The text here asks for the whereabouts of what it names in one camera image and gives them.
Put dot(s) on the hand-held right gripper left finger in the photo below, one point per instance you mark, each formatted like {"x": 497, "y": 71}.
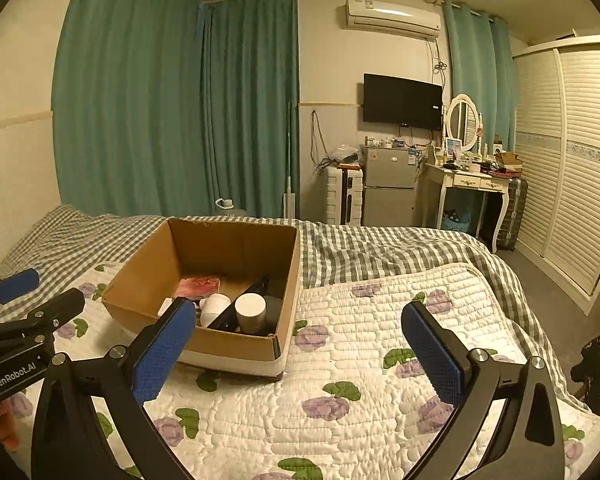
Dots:
{"x": 165, "y": 355}

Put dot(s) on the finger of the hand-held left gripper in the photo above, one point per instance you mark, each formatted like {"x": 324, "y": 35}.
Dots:
{"x": 15, "y": 285}
{"x": 55, "y": 310}

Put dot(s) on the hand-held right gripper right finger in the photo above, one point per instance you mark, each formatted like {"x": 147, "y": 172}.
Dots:
{"x": 432, "y": 355}

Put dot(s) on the white charger plug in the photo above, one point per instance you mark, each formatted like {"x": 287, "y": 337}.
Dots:
{"x": 215, "y": 307}

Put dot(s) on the pink smartphone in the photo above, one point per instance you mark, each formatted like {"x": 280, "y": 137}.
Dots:
{"x": 195, "y": 287}

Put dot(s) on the white cylindrical bottle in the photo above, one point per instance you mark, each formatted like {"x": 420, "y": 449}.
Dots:
{"x": 250, "y": 312}

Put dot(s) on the black remote control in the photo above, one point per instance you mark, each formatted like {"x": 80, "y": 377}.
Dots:
{"x": 254, "y": 286}

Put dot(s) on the person's left hand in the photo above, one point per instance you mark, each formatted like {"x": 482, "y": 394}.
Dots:
{"x": 5, "y": 425}

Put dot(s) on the white floral quilt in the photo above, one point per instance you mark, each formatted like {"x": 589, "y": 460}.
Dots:
{"x": 355, "y": 340}

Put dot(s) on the blue basket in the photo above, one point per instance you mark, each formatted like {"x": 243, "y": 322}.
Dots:
{"x": 455, "y": 221}

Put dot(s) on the dark suitcase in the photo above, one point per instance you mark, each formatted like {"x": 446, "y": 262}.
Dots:
{"x": 512, "y": 210}

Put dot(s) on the silver fridge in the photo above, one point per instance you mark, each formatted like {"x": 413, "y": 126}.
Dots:
{"x": 387, "y": 185}

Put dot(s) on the white dressing table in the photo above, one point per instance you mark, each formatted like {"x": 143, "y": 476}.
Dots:
{"x": 472, "y": 180}

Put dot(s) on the white suitcase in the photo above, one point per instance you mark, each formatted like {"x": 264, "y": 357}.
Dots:
{"x": 340, "y": 195}

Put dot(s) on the small cardboard box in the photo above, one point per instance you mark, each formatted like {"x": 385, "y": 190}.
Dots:
{"x": 509, "y": 160}

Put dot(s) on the green curtain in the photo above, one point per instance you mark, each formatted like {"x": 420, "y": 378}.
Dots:
{"x": 252, "y": 110}
{"x": 472, "y": 60}
{"x": 130, "y": 100}

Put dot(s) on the clear plastic bag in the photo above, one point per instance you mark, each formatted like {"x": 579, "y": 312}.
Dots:
{"x": 345, "y": 154}

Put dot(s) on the white louvered wardrobe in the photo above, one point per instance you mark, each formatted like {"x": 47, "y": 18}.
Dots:
{"x": 570, "y": 170}

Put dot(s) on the white oval mirror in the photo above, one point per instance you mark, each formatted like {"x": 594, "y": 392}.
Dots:
{"x": 462, "y": 120}

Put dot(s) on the white air conditioner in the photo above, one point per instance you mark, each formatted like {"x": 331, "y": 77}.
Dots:
{"x": 392, "y": 15}

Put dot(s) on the small photo frame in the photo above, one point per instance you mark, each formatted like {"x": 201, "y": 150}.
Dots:
{"x": 453, "y": 146}

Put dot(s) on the black wall television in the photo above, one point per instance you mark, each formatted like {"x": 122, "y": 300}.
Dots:
{"x": 402, "y": 100}

